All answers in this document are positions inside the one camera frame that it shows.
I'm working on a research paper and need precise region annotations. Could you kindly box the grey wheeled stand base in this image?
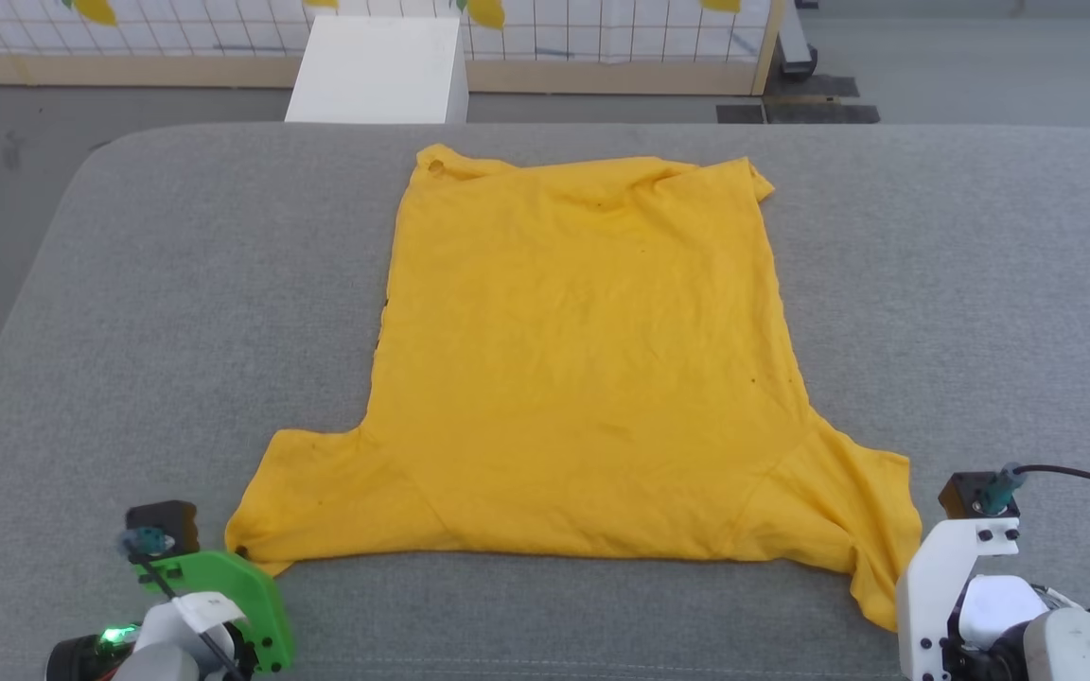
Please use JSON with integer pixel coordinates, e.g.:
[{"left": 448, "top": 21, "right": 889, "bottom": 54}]
[{"left": 776, "top": 0, "right": 820, "bottom": 79}]

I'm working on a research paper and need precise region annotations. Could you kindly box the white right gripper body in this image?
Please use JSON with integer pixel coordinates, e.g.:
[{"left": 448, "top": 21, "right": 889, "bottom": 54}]
[{"left": 896, "top": 516, "right": 1049, "bottom": 681}]

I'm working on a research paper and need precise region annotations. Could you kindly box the yellow t-shirt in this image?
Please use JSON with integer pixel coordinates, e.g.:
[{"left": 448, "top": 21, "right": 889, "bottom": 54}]
[{"left": 224, "top": 144, "right": 923, "bottom": 633}]

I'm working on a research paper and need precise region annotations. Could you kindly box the white box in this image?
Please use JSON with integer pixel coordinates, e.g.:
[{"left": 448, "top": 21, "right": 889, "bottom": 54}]
[{"left": 284, "top": 14, "right": 470, "bottom": 125}]

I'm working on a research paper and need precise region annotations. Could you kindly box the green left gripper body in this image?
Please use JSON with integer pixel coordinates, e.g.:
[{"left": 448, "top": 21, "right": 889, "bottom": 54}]
[{"left": 132, "top": 550, "right": 296, "bottom": 675}]

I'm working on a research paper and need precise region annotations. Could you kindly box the white cable tag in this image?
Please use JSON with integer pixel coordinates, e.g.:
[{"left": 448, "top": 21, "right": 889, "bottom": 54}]
[{"left": 172, "top": 592, "right": 246, "bottom": 634}]

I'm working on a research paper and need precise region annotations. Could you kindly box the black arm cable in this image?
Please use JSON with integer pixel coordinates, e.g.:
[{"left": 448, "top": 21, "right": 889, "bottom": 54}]
[
  {"left": 976, "top": 463, "right": 1090, "bottom": 516},
  {"left": 119, "top": 530, "right": 248, "bottom": 681}
]

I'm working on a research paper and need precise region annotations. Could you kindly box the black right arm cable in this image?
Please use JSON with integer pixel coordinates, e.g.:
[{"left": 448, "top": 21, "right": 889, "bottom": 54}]
[{"left": 976, "top": 463, "right": 1090, "bottom": 516}]

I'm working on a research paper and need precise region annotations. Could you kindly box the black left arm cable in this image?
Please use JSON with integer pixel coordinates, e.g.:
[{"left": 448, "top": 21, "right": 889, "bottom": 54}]
[{"left": 119, "top": 530, "right": 248, "bottom": 681}]

